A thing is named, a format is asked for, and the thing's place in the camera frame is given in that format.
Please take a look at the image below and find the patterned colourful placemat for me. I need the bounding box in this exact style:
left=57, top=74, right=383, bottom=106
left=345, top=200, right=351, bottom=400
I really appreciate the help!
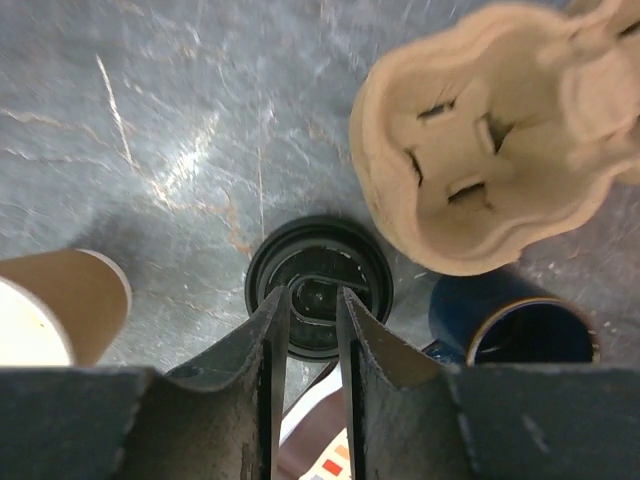
left=274, top=362, right=346, bottom=479

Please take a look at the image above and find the black plastic coffee lid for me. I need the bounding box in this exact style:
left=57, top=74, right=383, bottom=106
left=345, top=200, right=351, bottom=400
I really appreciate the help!
left=244, top=215, right=394, bottom=363

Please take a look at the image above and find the single brown paper cup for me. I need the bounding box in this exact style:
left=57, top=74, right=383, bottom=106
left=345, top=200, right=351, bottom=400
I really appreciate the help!
left=1, top=249, right=132, bottom=367

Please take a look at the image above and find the cardboard cup carrier stack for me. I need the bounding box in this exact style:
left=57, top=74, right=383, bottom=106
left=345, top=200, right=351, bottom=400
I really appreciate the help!
left=349, top=1, right=639, bottom=276

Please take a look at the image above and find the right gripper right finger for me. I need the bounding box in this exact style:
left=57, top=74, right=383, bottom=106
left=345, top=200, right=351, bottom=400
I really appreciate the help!
left=336, top=289, right=639, bottom=479

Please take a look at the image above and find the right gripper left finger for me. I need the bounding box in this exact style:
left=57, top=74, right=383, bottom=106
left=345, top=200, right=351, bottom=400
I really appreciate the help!
left=1, top=287, right=290, bottom=479

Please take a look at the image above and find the dark blue ceramic mug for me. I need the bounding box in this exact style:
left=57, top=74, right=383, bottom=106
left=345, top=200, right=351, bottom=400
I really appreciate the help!
left=423, top=269, right=600, bottom=366

